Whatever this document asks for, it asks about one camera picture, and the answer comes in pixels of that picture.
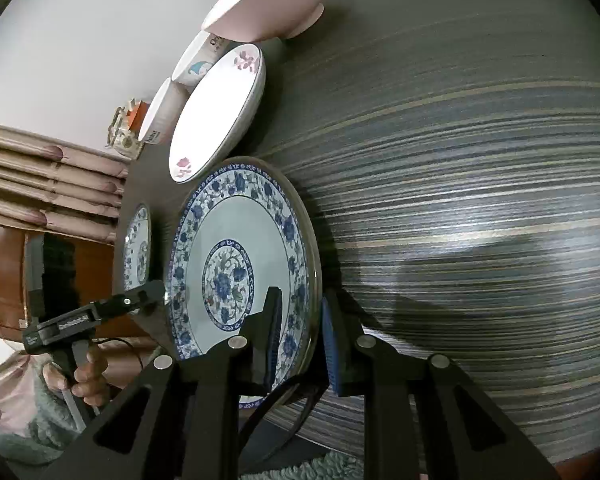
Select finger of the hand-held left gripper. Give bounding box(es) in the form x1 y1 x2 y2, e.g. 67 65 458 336
92 280 167 320

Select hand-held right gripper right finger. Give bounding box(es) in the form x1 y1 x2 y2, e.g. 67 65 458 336
321 291 563 480

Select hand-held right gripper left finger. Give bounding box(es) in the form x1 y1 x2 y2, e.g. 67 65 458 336
40 286 284 480

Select small blue floral plate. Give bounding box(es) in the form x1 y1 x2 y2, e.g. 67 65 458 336
122 203 152 316

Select large blue floral plate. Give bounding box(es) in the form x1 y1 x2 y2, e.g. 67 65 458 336
164 156 323 408

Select large pink bowl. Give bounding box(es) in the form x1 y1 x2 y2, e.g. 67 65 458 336
201 0 329 43

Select person's left forearm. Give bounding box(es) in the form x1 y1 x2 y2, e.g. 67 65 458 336
0 357 91 466

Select person's left hand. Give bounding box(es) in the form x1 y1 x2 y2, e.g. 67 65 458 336
42 347 109 409

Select brown wooden cabinet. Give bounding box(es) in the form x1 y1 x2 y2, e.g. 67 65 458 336
0 220 126 333

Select pink pleated curtain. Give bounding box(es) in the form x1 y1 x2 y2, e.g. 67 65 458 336
0 120 131 246

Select pink floral cloth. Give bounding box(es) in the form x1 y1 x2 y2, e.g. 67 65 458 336
0 345 51 441

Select fuzzy grey garment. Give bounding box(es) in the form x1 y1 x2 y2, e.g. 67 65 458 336
240 450 366 480

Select floral ceramic teapot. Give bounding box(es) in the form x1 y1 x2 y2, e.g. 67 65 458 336
104 105 143 158

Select orange cup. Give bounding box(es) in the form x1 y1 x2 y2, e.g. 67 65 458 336
127 100 151 131

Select white plate pink flowers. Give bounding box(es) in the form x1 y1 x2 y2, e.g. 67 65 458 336
168 42 267 184

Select white bowl blue cartoon print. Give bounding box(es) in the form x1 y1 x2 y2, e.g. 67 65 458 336
171 30 231 88

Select thin black cable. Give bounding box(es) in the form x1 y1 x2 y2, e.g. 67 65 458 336
91 336 151 373

